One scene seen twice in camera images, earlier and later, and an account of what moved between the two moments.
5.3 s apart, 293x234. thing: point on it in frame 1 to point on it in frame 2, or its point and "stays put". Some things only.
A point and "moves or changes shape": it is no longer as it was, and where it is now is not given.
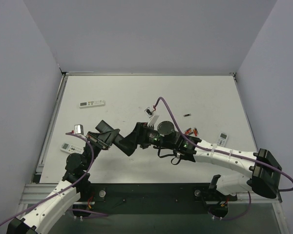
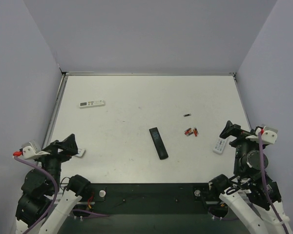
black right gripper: [139, 135] to [240, 135]
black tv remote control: [123, 144] moves or changes shape
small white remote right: [222, 139] stays put
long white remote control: [92, 104] stays put
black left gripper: [97, 141] to [57, 151]
